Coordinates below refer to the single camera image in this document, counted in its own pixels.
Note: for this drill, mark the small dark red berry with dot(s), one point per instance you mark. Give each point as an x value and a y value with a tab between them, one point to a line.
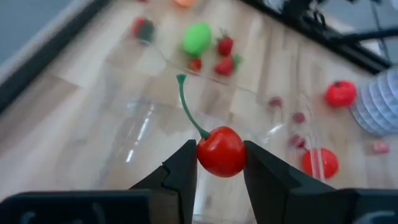
297	141

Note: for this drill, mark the red toy apple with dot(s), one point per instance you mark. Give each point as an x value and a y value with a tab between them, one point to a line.
341	93

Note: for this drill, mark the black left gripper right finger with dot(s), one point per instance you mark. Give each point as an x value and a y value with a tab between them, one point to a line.
273	193

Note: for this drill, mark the red toy strawberry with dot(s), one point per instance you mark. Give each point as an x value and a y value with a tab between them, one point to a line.
225	66
225	46
195	64

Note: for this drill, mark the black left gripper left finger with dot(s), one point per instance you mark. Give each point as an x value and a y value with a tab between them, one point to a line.
180	186

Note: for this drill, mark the red toy tomato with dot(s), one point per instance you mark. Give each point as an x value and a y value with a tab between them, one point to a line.
329	163

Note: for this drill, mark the toy watermelon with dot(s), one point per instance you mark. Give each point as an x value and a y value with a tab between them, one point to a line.
143	29

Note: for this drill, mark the red cherry with green stem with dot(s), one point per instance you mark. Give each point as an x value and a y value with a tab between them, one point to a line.
220	152

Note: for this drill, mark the potted succulent in white pot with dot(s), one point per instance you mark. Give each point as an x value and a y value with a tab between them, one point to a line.
377	102

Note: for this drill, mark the clear plastic tupperware container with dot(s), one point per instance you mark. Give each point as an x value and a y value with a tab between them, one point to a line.
149	118

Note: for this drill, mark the small pink berry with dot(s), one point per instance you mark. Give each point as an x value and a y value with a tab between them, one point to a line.
381	147

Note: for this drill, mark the toy peach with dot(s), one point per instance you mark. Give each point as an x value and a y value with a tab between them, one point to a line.
185	2

